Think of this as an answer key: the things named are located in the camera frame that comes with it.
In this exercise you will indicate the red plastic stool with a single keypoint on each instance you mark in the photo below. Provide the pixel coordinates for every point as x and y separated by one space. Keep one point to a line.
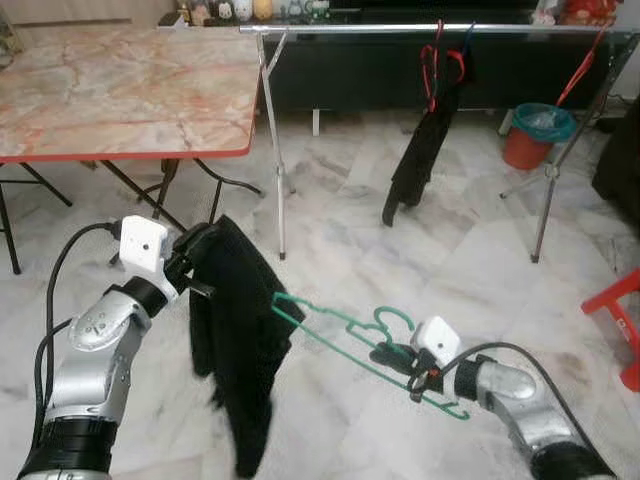
615 295

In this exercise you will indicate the black TV cabinet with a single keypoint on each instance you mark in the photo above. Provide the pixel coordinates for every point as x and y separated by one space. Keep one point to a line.
340 75

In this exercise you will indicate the yellow round figurine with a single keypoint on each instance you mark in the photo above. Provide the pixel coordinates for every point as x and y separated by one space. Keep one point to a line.
262 9

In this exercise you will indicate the green plastic clothes hanger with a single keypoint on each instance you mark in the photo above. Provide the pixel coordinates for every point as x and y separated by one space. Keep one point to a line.
285 303

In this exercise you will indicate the dark grey fabric sofa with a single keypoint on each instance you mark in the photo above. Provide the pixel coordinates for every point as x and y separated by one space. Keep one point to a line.
622 165

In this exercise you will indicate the red waste bin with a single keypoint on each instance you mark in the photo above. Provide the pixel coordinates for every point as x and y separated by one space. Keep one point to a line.
522 150

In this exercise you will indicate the red buddha statue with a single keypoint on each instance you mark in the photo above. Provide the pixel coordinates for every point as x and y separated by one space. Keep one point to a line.
588 10

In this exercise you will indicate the blue clothes hanger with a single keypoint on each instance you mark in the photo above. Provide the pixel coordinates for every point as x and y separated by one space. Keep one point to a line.
468 35

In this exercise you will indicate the white round figurine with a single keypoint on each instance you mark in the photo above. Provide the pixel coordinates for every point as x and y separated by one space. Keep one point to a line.
243 9

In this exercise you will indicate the black t-shirt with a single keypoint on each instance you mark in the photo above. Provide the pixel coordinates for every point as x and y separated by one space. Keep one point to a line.
235 330
420 150

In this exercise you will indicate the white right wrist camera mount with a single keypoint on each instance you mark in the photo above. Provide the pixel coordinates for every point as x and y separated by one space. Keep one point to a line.
437 340

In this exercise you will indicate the green white robot toy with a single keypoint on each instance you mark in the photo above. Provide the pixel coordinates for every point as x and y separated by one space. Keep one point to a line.
318 10

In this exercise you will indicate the black round figurine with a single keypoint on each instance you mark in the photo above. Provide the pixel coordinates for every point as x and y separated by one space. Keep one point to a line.
225 10

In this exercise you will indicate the light wood cabinet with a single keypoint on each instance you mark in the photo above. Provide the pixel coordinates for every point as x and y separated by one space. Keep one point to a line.
80 10

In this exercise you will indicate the marble top folding table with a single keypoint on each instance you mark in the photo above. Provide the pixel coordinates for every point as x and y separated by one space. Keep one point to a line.
120 90

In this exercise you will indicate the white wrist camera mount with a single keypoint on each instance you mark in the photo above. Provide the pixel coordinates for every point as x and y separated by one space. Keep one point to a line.
437 340
143 243

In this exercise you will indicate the silver metal clothes rack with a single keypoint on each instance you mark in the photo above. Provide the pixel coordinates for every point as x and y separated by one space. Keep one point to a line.
340 29

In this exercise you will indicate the teal bin liner bag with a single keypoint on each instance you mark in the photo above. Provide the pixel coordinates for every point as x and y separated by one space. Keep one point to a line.
545 120

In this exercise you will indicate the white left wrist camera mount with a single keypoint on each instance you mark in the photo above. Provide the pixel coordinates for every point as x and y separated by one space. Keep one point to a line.
143 243

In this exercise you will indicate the jar with red lid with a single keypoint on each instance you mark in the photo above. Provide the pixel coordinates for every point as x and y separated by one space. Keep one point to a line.
203 13

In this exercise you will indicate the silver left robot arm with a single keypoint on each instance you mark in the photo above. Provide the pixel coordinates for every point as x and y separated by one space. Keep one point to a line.
95 350

